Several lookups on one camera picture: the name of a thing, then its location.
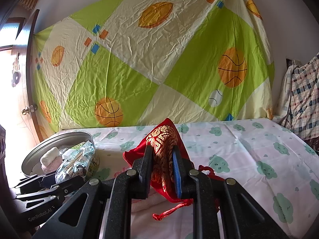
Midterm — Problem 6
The round metal cookie tin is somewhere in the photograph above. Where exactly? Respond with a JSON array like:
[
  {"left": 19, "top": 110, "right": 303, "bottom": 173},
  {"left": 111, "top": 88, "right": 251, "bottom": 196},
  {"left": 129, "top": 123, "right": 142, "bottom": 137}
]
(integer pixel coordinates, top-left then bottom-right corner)
[{"left": 22, "top": 132, "right": 95, "bottom": 175}]

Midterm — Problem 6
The packet of cotton swabs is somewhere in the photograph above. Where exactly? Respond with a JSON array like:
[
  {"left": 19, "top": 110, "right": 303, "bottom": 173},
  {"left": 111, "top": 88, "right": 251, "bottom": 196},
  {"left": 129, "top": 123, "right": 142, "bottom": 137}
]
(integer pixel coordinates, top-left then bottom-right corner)
[{"left": 55, "top": 141, "right": 99, "bottom": 183}]

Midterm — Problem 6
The pink fluffy ball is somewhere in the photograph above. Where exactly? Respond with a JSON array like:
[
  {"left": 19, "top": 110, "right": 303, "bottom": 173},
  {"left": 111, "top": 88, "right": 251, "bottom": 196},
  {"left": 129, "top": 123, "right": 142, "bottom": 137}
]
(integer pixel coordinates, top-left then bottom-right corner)
[{"left": 41, "top": 156, "right": 63, "bottom": 174}]

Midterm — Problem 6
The white sponge block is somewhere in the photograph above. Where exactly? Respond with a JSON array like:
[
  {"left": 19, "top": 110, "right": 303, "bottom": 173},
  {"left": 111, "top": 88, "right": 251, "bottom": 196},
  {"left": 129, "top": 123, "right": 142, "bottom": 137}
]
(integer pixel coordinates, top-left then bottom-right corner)
[{"left": 40, "top": 147, "right": 59, "bottom": 167}]

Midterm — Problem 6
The brown wooden door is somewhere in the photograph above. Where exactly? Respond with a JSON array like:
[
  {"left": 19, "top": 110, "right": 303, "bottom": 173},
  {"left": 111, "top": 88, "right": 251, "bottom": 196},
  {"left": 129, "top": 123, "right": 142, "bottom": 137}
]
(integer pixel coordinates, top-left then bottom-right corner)
[{"left": 1, "top": 9, "right": 43, "bottom": 181}]

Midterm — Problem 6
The cloud print bed sheet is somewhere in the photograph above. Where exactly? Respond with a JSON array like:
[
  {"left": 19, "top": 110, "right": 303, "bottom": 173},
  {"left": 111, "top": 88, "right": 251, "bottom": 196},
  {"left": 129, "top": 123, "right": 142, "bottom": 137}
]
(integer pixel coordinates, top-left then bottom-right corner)
[{"left": 59, "top": 119, "right": 319, "bottom": 238}]

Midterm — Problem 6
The plaid checkered bag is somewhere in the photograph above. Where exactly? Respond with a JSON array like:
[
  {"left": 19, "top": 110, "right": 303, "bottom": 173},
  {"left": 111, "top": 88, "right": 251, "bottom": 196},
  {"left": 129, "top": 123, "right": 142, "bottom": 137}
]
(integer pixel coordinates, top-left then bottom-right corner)
[{"left": 273, "top": 55, "right": 318, "bottom": 153}]

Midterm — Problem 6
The brass door handle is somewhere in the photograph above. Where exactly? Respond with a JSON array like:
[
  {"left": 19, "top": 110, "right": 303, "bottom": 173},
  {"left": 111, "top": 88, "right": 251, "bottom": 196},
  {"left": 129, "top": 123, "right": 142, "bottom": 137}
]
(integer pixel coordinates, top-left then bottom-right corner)
[{"left": 22, "top": 104, "right": 38, "bottom": 115}]

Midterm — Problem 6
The green patterned wall sheet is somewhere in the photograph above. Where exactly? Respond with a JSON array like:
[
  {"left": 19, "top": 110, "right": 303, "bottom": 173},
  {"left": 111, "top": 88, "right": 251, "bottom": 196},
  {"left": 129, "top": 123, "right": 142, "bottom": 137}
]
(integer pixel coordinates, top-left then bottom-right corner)
[{"left": 32, "top": 0, "right": 274, "bottom": 136}]

